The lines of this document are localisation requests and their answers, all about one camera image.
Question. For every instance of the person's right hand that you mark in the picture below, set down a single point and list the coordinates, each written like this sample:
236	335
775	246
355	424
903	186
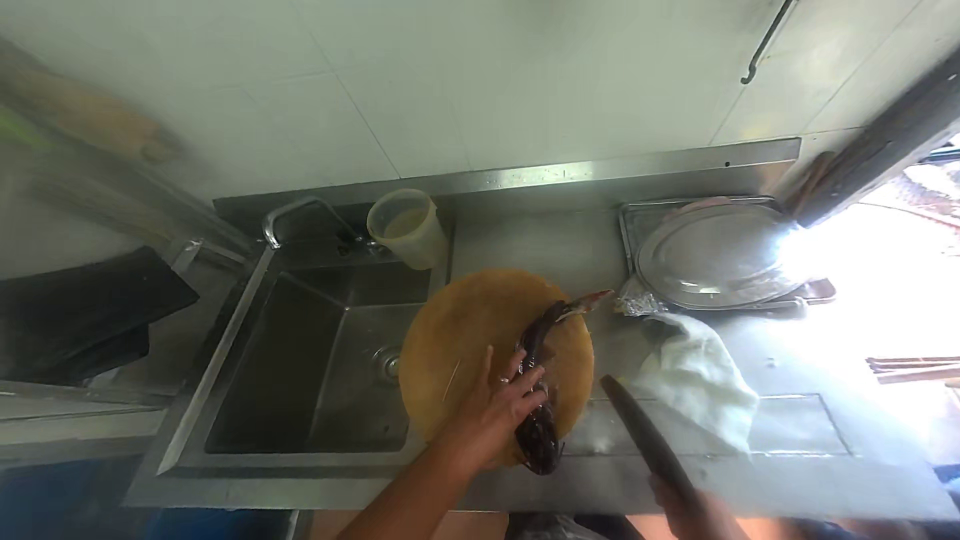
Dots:
686	517

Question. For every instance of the person's left hand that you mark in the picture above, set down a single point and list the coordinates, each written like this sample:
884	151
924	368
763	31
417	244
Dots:
491	414

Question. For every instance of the person's left little finger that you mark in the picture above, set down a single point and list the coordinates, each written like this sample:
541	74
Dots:
488	365

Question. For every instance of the person's left middle finger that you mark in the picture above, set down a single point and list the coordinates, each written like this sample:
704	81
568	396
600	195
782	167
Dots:
530	376

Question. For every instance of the person's left ring finger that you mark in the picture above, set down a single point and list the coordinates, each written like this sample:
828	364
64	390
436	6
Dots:
514	364

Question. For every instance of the person's right fingers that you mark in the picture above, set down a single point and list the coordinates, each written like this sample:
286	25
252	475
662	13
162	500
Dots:
661	495

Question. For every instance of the person's left index finger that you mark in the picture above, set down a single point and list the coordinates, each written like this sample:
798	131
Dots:
533	401

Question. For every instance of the dark slippery fish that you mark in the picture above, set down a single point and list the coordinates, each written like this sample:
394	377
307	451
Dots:
538	441

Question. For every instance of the large dark knife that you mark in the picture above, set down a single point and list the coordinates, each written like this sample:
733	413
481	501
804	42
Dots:
646	437

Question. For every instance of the round wooden chopping board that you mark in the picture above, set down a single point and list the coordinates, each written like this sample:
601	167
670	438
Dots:
457	330

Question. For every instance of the person's body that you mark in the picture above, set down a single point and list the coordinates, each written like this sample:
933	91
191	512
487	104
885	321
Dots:
570	527

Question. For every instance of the white cloth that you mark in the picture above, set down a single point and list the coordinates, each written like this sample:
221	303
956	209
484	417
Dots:
701	375

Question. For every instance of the crumpled clear plastic bag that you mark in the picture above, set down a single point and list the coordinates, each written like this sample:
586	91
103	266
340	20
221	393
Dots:
637	298

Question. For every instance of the stainless steel sink counter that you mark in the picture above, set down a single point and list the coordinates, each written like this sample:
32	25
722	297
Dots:
570	240

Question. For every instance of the translucent plastic container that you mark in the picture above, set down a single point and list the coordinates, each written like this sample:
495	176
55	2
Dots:
420	238

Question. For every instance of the rectangular metal tray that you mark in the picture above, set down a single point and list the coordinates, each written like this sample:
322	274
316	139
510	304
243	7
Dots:
631	225

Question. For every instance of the oval metal platter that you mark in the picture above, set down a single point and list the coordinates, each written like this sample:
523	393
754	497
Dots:
712	255

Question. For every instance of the curved chrome faucet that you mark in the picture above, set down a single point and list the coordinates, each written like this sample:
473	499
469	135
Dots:
283	216

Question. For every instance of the black metal hook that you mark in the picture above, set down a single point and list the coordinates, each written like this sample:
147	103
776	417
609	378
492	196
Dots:
766	43

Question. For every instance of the black plastic sheet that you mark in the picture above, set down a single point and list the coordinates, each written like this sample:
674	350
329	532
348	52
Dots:
82	307

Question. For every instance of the dark window frame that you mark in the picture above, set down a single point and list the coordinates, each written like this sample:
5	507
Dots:
862	165

